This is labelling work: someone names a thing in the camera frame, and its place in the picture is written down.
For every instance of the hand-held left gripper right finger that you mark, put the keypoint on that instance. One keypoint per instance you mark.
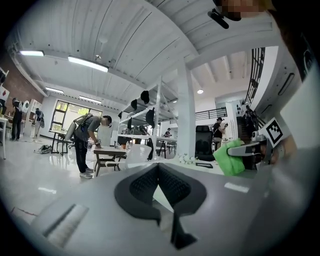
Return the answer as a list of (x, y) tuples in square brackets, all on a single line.
[(192, 196)]

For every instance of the white table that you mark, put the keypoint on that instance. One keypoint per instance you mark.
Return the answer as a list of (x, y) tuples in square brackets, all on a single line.
[(3, 122)]

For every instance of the black framed window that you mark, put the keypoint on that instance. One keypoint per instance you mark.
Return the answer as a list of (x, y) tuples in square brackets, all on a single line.
[(62, 112)]

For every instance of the green cloth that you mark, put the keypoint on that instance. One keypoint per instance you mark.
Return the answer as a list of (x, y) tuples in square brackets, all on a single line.
[(228, 163)]

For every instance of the black office chair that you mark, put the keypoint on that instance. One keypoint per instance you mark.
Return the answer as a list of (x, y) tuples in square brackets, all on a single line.
[(203, 142)]

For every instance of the person's right hand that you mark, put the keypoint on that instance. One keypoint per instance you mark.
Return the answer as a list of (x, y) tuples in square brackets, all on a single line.
[(287, 148)]

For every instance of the white chair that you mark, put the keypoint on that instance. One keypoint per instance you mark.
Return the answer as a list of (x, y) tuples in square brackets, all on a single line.
[(138, 155)]

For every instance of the black cap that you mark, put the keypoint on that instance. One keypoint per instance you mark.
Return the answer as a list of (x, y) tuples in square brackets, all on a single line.
[(145, 97), (134, 104), (150, 117), (129, 123)]

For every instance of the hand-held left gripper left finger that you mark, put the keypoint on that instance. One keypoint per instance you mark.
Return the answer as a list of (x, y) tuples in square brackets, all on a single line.
[(125, 193)]

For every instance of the white column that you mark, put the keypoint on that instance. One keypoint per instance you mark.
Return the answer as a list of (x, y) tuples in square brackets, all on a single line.
[(186, 112)]

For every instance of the round ceiling light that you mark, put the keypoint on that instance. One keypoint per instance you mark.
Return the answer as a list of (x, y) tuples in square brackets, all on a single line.
[(200, 91)]

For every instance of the black stair railing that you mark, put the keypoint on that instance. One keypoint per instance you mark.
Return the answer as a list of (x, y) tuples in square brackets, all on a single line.
[(256, 75)]

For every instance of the long ceiling light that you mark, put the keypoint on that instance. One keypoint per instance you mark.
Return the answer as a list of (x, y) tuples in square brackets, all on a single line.
[(54, 90), (90, 99), (87, 63), (31, 53)]

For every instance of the black balcony railing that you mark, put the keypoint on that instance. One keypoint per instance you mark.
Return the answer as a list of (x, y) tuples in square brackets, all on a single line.
[(211, 113)]

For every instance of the bag on floor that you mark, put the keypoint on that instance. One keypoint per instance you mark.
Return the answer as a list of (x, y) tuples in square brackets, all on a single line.
[(45, 149)]

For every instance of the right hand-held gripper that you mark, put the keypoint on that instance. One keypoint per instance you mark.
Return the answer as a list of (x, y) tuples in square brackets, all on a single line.
[(272, 132)]

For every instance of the wooden table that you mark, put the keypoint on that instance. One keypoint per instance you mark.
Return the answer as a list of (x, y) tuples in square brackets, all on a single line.
[(110, 150)]

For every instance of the white metal shelf rack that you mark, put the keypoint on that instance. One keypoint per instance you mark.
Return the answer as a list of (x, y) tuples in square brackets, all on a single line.
[(158, 112)]

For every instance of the black object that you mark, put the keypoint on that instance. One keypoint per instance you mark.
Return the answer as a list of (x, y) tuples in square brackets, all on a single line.
[(204, 165)]

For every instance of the pile of small white items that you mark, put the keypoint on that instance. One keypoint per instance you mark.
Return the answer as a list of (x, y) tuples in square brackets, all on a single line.
[(186, 158)]

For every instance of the black framed table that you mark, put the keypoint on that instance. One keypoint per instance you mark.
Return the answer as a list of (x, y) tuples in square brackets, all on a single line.
[(58, 136)]

